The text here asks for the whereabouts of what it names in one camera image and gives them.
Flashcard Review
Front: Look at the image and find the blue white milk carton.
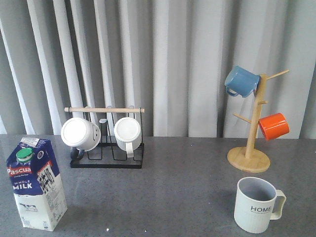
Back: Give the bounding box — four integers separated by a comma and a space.
6, 137, 68, 231

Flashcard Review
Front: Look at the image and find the white ribbed mug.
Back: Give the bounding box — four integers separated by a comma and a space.
114, 117, 141, 158

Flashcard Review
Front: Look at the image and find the grey pleated curtain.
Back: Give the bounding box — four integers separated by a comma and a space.
0, 0, 316, 139

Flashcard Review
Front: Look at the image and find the white smiley mug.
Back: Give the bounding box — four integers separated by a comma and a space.
61, 118, 101, 160

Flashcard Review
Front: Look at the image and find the blue enamel mug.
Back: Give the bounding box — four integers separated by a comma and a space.
224, 66, 260, 98

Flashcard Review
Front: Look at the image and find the wooden mug tree stand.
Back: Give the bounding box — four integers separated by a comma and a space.
227, 70, 289, 173

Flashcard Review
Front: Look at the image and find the orange mug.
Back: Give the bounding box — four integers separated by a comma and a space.
259, 113, 290, 141

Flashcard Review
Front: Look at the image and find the cream HOME mug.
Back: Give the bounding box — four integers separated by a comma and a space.
234, 177, 286, 234

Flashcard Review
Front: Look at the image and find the black wire mug rack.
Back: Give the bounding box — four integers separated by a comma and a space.
64, 107, 145, 169

